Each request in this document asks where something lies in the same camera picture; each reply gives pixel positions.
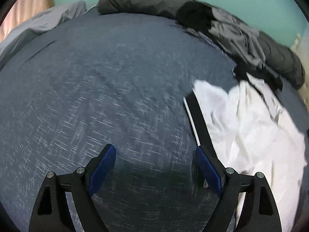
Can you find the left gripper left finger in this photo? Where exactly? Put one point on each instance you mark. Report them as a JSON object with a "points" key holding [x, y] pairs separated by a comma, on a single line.
{"points": [[51, 210]]}

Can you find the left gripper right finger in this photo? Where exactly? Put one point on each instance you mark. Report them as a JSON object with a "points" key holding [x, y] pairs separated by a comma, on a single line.
{"points": [[259, 211]]}

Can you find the white polo shirt black trim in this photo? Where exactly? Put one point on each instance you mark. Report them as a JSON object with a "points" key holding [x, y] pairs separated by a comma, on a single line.
{"points": [[252, 132]]}

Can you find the grey crumpled garment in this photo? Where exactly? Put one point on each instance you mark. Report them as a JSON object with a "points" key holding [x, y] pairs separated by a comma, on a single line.
{"points": [[227, 31]]}

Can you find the light grey pillow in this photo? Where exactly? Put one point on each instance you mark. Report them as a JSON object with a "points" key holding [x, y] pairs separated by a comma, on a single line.
{"points": [[38, 25]]}

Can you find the black garment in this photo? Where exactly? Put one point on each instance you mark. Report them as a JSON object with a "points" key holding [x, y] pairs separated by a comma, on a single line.
{"points": [[242, 70]]}

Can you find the pink curtain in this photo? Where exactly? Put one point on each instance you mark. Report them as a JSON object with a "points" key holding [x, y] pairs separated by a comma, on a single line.
{"points": [[21, 11]]}

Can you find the dark grey rolled duvet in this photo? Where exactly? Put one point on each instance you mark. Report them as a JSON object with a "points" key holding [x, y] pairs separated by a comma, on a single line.
{"points": [[278, 57]]}

